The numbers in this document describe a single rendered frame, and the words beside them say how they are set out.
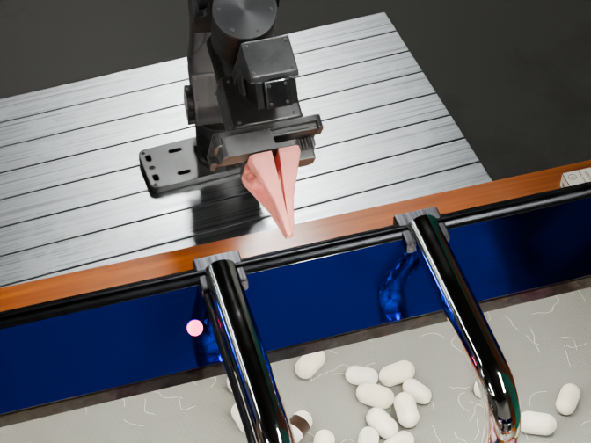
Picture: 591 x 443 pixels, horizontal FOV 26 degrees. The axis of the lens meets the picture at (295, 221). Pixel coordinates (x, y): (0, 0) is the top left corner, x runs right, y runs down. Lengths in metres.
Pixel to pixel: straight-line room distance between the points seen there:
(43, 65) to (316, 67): 1.17
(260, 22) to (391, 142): 0.53
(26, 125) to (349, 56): 0.44
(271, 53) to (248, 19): 0.04
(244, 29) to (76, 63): 1.69
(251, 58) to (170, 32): 1.75
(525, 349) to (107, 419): 0.43
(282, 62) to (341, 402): 0.36
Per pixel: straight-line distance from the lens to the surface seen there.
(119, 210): 1.55
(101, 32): 2.87
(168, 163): 1.58
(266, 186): 1.15
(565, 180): 1.44
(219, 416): 1.27
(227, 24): 1.12
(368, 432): 1.24
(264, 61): 1.10
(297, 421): 1.24
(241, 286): 0.88
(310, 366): 1.28
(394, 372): 1.28
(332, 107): 1.66
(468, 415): 1.28
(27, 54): 2.84
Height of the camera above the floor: 1.80
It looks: 48 degrees down
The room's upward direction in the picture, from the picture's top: straight up
